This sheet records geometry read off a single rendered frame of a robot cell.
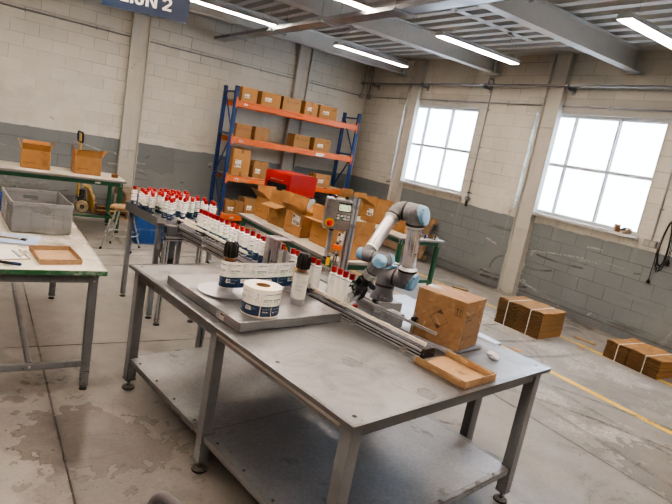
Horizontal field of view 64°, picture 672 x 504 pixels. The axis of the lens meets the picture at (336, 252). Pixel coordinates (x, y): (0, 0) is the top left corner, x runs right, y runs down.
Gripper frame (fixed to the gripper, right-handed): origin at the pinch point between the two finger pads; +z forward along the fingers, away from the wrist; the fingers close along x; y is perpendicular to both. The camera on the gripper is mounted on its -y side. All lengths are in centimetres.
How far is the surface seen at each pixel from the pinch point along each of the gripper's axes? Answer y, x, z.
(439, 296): -17, 32, -38
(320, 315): 27.0, 6.4, 2.8
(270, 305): 60, 1, -2
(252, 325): 71, 7, 4
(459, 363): -11, 67, -27
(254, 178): -359, -565, 328
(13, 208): 132, -181, 100
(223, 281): 64, -34, 18
